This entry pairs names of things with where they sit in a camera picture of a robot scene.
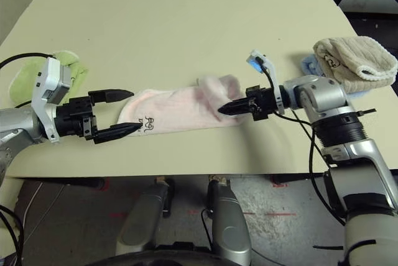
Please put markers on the grey right robot leg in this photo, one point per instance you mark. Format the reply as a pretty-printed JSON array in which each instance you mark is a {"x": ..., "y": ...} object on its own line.
[{"x": 230, "y": 225}]

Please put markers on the dark robot pelvis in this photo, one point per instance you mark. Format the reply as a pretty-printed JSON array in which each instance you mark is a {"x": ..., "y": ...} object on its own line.
[{"x": 161, "y": 256}]

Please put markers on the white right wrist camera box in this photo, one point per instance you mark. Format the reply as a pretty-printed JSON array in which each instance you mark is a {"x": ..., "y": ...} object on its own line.
[{"x": 258, "y": 61}]

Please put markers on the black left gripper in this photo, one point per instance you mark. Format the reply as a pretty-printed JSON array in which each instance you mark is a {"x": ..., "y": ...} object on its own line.
[{"x": 74, "y": 118}]

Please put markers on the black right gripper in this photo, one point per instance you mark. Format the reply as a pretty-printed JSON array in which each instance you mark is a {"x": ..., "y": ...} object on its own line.
[{"x": 264, "y": 101}]

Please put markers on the green sock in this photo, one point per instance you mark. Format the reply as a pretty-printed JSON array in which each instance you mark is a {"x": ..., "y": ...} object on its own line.
[{"x": 25, "y": 82}]

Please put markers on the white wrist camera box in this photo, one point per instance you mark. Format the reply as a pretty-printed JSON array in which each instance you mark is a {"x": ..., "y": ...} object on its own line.
[
  {"x": 49, "y": 76},
  {"x": 258, "y": 61}
]

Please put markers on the grey robot leg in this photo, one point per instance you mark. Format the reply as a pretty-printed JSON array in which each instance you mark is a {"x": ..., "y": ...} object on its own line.
[
  {"x": 146, "y": 216},
  {"x": 230, "y": 225}
]

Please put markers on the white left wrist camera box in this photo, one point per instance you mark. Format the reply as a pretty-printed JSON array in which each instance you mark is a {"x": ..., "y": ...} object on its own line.
[{"x": 49, "y": 76}]

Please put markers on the grey left robot leg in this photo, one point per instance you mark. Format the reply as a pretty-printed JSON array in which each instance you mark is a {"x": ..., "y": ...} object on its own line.
[{"x": 146, "y": 216}]

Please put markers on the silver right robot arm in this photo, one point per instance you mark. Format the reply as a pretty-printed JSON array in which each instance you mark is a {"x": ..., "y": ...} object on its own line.
[{"x": 326, "y": 92}]

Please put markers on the beige sock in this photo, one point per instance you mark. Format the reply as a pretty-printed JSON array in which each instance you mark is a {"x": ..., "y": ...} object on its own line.
[{"x": 348, "y": 57}]

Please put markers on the pink sock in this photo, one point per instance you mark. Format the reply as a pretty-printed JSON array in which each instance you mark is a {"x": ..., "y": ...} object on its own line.
[{"x": 174, "y": 107}]

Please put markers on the black table foot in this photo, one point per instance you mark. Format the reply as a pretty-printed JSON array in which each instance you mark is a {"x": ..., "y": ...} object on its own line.
[
  {"x": 77, "y": 182},
  {"x": 298, "y": 178}
]

